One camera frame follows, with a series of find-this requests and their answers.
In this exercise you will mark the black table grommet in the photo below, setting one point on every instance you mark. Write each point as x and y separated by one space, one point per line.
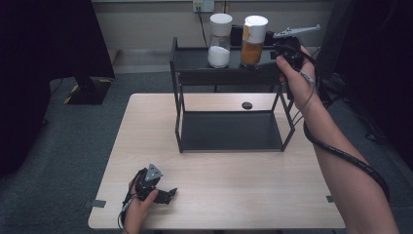
247 105

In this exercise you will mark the white wall socket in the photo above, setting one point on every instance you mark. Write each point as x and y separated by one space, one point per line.
203 5

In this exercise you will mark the black metal two-tier rack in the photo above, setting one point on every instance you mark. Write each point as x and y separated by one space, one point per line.
230 130

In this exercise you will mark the dark grey upright panel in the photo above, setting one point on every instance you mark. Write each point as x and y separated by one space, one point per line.
334 39

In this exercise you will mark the glass jar of orange powder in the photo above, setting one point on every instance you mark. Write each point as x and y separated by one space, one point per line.
251 52

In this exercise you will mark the glass jar of white powder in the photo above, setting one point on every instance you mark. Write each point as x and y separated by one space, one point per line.
219 55

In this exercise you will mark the grey tape strip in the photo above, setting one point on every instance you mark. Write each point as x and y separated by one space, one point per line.
330 199
96 203

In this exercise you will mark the black stand base striped tape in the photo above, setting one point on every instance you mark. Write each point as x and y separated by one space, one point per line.
89 91

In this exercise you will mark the person's right hand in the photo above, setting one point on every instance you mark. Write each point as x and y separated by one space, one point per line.
300 86

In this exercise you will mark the black office chair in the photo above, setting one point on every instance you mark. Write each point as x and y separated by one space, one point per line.
237 35

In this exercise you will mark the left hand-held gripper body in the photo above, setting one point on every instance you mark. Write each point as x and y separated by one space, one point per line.
146 185

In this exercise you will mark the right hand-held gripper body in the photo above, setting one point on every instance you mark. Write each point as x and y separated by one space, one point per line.
290 48

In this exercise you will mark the dark curtain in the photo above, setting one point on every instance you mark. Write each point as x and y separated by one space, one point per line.
383 65
39 65

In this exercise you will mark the person's left hand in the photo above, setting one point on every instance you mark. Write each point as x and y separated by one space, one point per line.
134 213

